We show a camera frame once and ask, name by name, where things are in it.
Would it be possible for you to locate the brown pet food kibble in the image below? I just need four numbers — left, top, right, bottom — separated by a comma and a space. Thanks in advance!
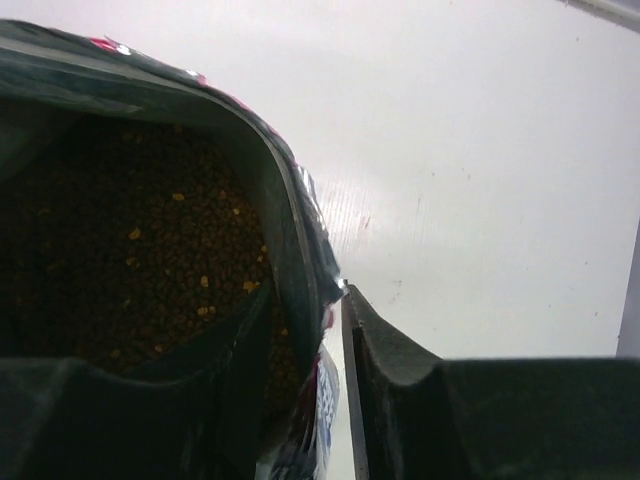
0, 119, 301, 416

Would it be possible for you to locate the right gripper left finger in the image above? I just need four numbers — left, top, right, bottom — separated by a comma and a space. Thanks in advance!
1, 287, 272, 479

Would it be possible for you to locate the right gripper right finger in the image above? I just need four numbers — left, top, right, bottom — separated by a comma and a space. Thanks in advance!
341, 287, 639, 479

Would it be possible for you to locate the pet food bag pink white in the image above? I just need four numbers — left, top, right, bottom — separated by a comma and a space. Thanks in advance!
1, 20, 344, 479

